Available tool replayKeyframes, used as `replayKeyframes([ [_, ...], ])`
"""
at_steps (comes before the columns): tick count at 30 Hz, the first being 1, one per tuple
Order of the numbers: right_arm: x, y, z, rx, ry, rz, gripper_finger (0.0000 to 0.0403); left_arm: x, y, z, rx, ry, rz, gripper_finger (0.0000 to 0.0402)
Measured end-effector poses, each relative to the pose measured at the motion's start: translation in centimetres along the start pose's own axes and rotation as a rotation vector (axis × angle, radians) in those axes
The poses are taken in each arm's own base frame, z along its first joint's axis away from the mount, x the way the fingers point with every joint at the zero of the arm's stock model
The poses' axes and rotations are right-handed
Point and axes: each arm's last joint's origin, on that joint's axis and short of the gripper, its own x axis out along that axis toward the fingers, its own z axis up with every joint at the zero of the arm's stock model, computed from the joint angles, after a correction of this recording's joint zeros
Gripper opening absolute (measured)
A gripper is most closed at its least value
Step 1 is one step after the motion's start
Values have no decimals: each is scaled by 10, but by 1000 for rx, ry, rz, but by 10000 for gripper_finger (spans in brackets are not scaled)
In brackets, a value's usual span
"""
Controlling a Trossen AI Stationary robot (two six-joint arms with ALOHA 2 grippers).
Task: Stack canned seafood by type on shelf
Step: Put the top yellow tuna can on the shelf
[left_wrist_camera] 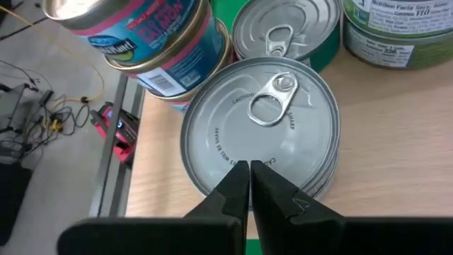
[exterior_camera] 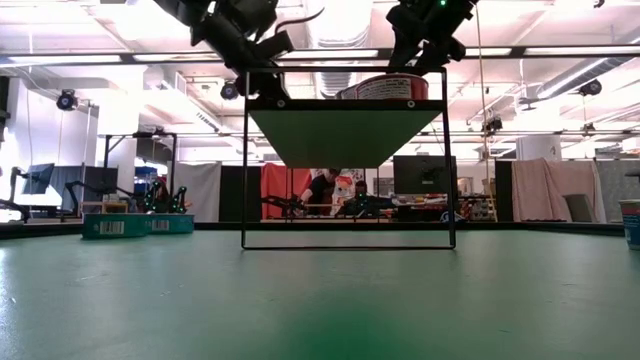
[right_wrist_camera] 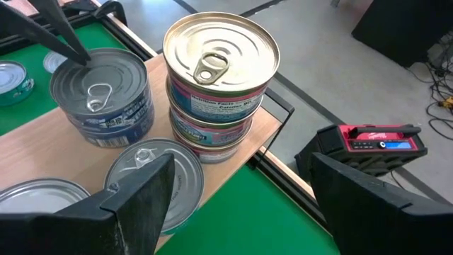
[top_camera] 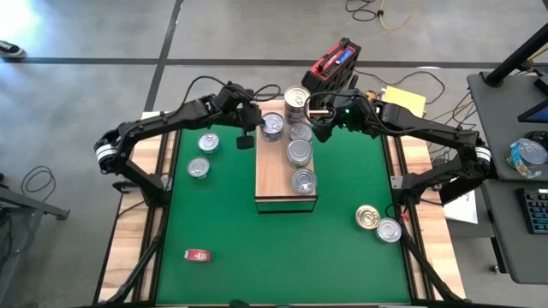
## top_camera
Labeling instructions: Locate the yellow paper pad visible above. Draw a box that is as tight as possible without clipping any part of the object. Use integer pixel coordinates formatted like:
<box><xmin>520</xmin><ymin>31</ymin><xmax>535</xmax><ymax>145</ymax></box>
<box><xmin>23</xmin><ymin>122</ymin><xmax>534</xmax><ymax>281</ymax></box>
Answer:
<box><xmin>383</xmin><ymin>85</ymin><xmax>427</xmax><ymax>116</ymax></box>

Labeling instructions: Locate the black table frame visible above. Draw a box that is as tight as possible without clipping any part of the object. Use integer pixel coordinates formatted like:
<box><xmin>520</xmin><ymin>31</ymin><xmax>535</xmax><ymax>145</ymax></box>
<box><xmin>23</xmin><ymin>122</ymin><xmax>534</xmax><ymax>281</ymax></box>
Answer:
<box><xmin>152</xmin><ymin>102</ymin><xmax>429</xmax><ymax>307</ymax></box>

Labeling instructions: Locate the wooden shelf with black frame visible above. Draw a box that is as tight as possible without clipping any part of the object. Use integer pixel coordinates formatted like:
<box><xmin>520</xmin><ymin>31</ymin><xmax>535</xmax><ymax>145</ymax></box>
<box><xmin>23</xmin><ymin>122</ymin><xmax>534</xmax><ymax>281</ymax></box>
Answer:
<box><xmin>255</xmin><ymin>98</ymin><xmax>319</xmax><ymax>214</ymax></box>

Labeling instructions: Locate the blue-label silver-lid can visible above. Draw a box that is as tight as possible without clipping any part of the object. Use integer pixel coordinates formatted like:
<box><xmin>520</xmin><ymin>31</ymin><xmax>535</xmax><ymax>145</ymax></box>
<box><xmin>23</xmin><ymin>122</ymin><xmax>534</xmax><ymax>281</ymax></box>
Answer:
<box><xmin>197</xmin><ymin>131</ymin><xmax>221</xmax><ymax>154</ymax></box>

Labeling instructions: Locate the grey desk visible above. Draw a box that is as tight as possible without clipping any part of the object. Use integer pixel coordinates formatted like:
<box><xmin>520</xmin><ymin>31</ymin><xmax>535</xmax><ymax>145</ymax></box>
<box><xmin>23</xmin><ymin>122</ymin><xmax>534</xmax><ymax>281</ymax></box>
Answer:
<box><xmin>466</xmin><ymin>71</ymin><xmax>548</xmax><ymax>181</ymax></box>
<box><xmin>481</xmin><ymin>178</ymin><xmax>548</xmax><ymax>286</ymax></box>

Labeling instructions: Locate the yellow floor cable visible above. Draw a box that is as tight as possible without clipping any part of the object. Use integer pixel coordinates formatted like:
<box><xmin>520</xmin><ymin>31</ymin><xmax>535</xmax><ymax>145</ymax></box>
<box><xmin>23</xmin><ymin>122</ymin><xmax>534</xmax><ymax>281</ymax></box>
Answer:
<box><xmin>376</xmin><ymin>0</ymin><xmax>416</xmax><ymax>32</ymax></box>

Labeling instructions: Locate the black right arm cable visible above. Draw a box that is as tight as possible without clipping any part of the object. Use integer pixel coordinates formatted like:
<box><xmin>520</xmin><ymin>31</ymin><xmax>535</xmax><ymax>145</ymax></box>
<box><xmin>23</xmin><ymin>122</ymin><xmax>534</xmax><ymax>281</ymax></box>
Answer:
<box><xmin>303</xmin><ymin>90</ymin><xmax>343</xmax><ymax>126</ymax></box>

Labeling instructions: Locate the red-label seafood can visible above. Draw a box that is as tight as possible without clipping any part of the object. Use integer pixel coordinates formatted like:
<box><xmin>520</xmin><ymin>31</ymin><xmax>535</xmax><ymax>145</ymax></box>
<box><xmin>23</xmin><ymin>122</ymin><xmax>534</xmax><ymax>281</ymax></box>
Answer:
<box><xmin>183</xmin><ymin>249</ymin><xmax>212</xmax><ymax>263</ymax></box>

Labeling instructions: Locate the colourful-label can with silver lid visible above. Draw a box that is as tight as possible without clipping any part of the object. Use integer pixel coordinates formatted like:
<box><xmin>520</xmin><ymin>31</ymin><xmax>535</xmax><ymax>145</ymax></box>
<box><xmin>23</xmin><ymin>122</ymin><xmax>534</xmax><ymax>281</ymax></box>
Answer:
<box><xmin>506</xmin><ymin>137</ymin><xmax>548</xmax><ymax>180</ymax></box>

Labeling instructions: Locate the green table mat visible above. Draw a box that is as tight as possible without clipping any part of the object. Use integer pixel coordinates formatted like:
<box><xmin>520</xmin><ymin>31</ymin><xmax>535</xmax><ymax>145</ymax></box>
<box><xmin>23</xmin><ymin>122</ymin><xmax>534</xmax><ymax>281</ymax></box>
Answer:
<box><xmin>156</xmin><ymin>118</ymin><xmax>413</xmax><ymax>305</ymax></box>

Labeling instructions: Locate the black floor cable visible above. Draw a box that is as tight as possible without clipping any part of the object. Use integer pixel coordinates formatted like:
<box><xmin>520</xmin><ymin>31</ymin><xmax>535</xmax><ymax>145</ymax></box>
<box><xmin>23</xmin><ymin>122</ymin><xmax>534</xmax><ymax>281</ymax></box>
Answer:
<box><xmin>363</xmin><ymin>68</ymin><xmax>446</xmax><ymax>106</ymax></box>
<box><xmin>344</xmin><ymin>0</ymin><xmax>382</xmax><ymax>22</ymax></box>
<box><xmin>21</xmin><ymin>165</ymin><xmax>57</xmax><ymax>198</ymax></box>

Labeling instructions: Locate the black monitor pole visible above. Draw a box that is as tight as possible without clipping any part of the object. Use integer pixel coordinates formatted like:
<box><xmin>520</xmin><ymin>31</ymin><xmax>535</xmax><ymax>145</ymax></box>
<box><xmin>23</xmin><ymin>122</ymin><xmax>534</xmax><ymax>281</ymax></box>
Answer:
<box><xmin>485</xmin><ymin>23</ymin><xmax>548</xmax><ymax>88</ymax></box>

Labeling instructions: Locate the red and black tool case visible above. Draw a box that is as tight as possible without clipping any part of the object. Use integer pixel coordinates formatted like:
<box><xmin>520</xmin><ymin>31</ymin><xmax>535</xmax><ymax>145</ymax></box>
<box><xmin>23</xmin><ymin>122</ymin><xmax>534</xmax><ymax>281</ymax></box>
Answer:
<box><xmin>301</xmin><ymin>37</ymin><xmax>363</xmax><ymax>95</ymax></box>

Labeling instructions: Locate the white paper sheet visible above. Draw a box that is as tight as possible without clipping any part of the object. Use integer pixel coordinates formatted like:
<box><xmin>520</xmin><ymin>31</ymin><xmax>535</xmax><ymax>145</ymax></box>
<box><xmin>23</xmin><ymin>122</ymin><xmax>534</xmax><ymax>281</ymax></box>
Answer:
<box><xmin>443</xmin><ymin>190</ymin><xmax>480</xmax><ymax>226</ymax></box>

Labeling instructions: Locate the black metal stand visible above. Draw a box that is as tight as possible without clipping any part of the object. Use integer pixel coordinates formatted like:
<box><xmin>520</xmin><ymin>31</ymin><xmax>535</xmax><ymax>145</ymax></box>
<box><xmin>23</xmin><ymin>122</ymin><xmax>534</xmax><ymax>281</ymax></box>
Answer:
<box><xmin>0</xmin><ymin>173</ymin><xmax>70</xmax><ymax>308</ymax></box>

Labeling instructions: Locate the person's foot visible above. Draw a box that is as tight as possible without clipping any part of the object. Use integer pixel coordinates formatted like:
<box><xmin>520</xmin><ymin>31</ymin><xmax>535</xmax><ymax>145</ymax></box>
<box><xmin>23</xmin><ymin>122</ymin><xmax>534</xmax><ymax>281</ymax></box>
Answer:
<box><xmin>0</xmin><ymin>39</ymin><xmax>27</xmax><ymax>60</ymax></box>

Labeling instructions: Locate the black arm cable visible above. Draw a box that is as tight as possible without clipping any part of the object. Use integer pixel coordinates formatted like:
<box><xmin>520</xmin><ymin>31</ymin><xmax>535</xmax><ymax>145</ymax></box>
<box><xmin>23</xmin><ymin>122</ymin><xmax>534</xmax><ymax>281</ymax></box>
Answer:
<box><xmin>303</xmin><ymin>90</ymin><xmax>343</xmax><ymax>126</ymax></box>
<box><xmin>182</xmin><ymin>75</ymin><xmax>283</xmax><ymax>108</ymax></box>

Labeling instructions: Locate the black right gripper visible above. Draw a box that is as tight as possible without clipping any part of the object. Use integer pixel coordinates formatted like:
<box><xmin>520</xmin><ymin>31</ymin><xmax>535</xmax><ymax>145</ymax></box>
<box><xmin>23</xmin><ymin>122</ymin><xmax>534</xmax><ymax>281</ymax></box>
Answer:
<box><xmin>307</xmin><ymin>87</ymin><xmax>382</xmax><ymax>145</ymax></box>

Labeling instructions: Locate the black tablet screen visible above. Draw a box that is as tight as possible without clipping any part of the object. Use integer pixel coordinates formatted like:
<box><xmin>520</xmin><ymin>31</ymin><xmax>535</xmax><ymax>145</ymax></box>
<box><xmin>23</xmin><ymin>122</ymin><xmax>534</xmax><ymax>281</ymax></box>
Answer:
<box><xmin>516</xmin><ymin>98</ymin><xmax>548</xmax><ymax>125</ymax></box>

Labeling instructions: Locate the black desk support bar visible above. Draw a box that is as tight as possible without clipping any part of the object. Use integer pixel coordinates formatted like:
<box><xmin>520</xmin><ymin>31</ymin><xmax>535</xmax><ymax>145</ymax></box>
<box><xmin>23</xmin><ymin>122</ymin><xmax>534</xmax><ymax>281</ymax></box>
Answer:
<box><xmin>439</xmin><ymin>170</ymin><xmax>493</xmax><ymax>206</ymax></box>

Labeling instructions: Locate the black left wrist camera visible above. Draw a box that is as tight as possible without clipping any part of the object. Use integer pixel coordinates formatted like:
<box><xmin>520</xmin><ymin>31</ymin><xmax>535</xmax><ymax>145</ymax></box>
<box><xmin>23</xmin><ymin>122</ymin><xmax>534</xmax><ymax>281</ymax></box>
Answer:
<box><xmin>216</xmin><ymin>82</ymin><xmax>250</xmax><ymax>110</ymax></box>

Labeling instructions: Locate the blue fish-print seafood can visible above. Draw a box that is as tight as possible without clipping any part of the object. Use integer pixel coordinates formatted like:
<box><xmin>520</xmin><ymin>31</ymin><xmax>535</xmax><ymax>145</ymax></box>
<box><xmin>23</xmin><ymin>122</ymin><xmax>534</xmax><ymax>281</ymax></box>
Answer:
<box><xmin>259</xmin><ymin>111</ymin><xmax>286</xmax><ymax>137</ymax></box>

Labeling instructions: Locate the black keyboard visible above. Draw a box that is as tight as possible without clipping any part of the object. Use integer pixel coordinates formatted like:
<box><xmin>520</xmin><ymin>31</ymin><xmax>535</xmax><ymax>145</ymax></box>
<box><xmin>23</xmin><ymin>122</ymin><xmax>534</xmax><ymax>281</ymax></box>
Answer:
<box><xmin>519</xmin><ymin>187</ymin><xmax>548</xmax><ymax>235</ymax></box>

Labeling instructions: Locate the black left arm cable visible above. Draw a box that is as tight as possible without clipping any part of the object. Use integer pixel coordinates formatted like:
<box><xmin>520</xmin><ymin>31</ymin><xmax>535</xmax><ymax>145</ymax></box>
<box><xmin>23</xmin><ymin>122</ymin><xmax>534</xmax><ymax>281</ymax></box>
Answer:
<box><xmin>182</xmin><ymin>75</ymin><xmax>283</xmax><ymax>108</ymax></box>

